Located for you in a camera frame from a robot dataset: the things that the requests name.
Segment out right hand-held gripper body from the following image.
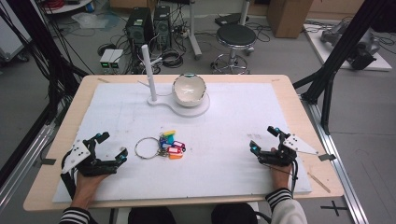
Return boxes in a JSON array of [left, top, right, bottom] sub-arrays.
[[257, 133, 319, 168]]

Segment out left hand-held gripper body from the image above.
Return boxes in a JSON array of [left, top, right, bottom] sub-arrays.
[[61, 139, 121, 178]]

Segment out metal key ring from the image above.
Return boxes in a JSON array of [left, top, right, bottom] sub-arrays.
[[134, 129, 187, 161]]

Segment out person's left hand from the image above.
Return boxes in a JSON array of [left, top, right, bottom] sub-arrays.
[[71, 172, 110, 210]]

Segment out person's right hand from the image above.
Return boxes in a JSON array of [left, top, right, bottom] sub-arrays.
[[269, 147, 294, 191]]

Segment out white foam mat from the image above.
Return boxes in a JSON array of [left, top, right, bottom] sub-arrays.
[[51, 81, 313, 203]]

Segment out thin wooden stick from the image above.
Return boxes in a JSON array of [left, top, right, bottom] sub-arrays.
[[307, 171, 332, 194]]

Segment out person's left leg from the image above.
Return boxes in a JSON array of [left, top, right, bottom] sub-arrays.
[[127, 206, 177, 224]]

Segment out person's leg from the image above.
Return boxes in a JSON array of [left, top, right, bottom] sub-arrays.
[[127, 206, 177, 224], [210, 202, 260, 224]]

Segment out person's right leg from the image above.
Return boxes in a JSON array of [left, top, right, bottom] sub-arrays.
[[210, 202, 260, 224]]

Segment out black tape cross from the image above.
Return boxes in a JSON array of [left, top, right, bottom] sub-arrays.
[[319, 200, 348, 217]]

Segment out white power supply box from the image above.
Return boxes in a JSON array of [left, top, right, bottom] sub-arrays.
[[99, 48, 115, 70], [108, 49, 125, 70]]

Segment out white bowl with dark rim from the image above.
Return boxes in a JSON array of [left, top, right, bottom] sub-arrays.
[[172, 72, 207, 108]]

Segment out white floor platform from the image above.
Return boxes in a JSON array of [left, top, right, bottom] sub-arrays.
[[303, 18, 393, 73]]

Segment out black round stool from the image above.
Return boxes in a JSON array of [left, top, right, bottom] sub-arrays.
[[210, 23, 258, 76]]

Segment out cardboard box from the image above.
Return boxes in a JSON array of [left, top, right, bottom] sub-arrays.
[[266, 0, 315, 39]]

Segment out clear plastic sheet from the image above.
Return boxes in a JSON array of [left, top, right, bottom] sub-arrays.
[[71, 11, 121, 33]]

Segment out black computer tower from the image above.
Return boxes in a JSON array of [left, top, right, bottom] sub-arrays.
[[125, 7, 154, 49], [152, 5, 173, 49]]

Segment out grey machine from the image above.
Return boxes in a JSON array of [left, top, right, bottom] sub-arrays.
[[319, 21, 381, 71]]

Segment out black flat device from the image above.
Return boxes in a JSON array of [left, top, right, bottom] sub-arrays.
[[214, 12, 250, 28]]

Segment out white metal desk leg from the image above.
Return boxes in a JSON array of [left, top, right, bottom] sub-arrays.
[[238, 0, 255, 26], [186, 0, 204, 61]]

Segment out white round table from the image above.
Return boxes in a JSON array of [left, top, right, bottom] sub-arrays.
[[42, 0, 94, 15]]

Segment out white panel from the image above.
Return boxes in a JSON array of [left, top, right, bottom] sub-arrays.
[[0, 0, 33, 63]]

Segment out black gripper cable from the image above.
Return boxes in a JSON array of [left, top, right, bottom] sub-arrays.
[[290, 158, 300, 198]]

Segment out aluminium rail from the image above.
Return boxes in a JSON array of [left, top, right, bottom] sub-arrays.
[[0, 123, 58, 213], [299, 92, 371, 224]]

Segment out thin white cable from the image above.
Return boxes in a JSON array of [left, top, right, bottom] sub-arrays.
[[137, 80, 174, 98]]

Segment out white stand with post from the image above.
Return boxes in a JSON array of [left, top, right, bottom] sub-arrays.
[[137, 44, 211, 119]]

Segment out black metal frame strut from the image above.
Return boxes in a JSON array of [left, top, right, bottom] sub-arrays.
[[292, 0, 389, 135]]

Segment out coil of black cables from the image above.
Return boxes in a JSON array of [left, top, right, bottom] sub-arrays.
[[160, 48, 185, 69]]

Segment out black frame with cables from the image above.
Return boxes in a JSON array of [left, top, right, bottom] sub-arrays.
[[0, 0, 90, 125]]

